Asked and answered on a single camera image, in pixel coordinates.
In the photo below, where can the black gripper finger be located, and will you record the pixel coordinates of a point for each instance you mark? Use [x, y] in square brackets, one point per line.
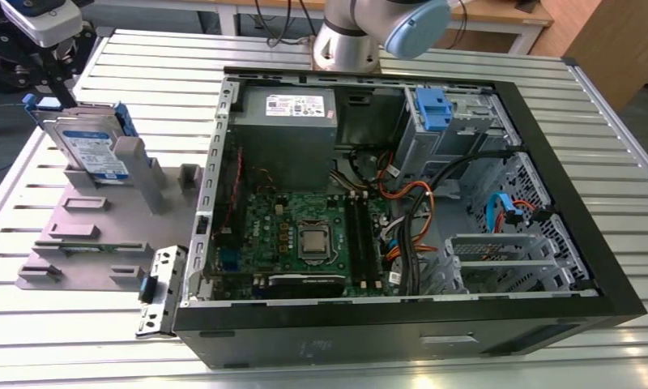
[58, 87]

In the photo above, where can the hard disk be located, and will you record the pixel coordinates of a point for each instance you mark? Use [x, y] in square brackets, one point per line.
[94, 152]

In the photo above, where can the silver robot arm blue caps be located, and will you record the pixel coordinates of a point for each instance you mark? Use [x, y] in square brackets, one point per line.
[340, 44]

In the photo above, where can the silver disk bay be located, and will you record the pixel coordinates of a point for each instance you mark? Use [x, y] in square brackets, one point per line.
[496, 263]

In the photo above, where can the grey parts rack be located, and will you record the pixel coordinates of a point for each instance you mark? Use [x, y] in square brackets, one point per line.
[119, 227]

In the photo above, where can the green RAM stick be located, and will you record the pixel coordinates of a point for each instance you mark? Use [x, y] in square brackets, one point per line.
[105, 248]

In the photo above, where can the grey power supply unit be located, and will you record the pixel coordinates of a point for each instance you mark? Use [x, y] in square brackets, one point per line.
[280, 154]

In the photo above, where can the green motherboard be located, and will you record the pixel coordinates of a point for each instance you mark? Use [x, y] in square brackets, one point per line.
[264, 210]

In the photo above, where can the black CPU socket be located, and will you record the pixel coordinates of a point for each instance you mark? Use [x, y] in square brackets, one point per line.
[313, 223]

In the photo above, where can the silver CPU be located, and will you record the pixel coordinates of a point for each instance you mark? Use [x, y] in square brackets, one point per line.
[313, 242]

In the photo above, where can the black graphics card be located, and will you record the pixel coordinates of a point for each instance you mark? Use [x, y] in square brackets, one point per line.
[303, 283]

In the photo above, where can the black RAM slot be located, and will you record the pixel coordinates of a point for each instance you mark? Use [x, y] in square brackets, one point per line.
[371, 243]
[356, 243]

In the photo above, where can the blue plastic latch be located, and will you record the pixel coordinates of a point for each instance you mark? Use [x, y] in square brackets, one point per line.
[432, 109]

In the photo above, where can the silver optical drive cage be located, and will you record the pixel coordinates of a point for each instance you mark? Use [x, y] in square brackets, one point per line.
[453, 142]

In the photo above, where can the black open PC case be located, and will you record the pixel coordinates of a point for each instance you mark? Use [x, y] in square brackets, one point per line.
[356, 336]

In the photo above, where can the brown wooden cabinet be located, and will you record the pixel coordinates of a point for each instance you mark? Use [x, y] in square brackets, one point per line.
[615, 48]

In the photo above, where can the white table frame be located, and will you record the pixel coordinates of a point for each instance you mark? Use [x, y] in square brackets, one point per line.
[225, 24]

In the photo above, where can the silver expansion slot bracket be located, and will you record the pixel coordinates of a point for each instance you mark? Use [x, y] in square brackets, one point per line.
[167, 283]

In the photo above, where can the wooden desk white frame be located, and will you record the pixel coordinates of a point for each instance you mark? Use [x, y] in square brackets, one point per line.
[477, 9]

